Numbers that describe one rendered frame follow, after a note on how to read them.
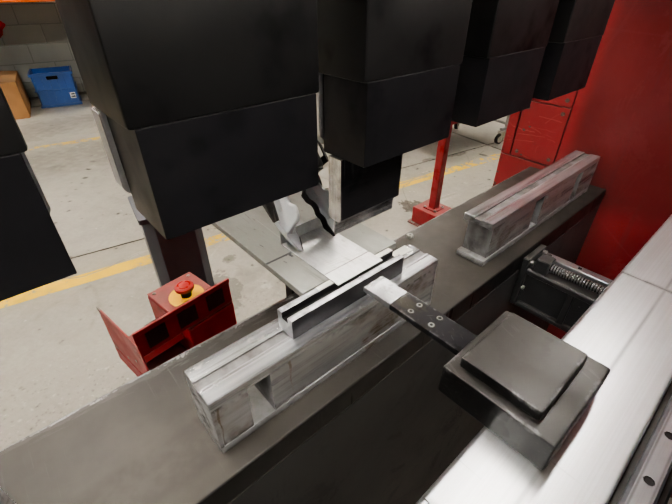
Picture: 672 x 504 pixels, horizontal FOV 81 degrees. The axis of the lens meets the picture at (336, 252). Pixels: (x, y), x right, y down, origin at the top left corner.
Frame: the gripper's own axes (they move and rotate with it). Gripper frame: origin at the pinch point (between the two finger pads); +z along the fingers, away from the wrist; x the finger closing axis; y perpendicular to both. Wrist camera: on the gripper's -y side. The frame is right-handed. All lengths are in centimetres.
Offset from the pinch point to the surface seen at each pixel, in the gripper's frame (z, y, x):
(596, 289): 31, 13, 43
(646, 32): -10, 23, 85
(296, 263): 2.5, 1.8, -5.4
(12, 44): -392, -511, 25
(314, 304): 8.0, 8.1, -8.7
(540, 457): 25.7, 28.9, -6.2
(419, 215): 10, -131, 156
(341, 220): 0.1, 14.9, -4.4
